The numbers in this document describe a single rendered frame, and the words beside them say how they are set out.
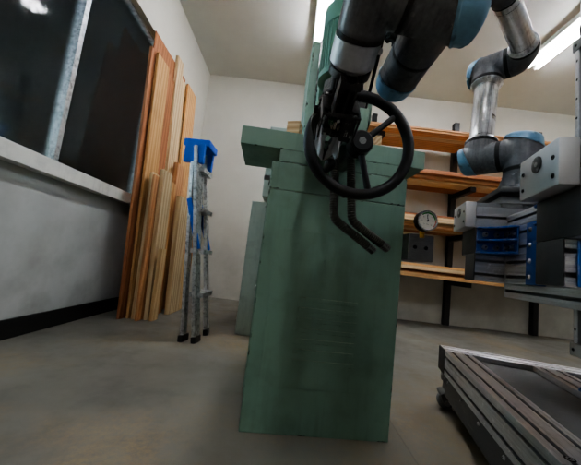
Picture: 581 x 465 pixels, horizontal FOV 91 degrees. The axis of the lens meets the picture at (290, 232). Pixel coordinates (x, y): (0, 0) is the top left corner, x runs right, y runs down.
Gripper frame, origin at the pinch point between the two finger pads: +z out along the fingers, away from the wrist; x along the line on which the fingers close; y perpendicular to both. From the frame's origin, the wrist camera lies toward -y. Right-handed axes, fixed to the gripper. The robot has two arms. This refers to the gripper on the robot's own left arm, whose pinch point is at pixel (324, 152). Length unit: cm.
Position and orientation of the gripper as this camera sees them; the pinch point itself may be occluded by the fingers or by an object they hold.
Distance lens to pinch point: 68.5
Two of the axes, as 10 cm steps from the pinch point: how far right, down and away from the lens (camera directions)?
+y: -0.6, 8.1, -5.9
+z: -1.3, 5.8, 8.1
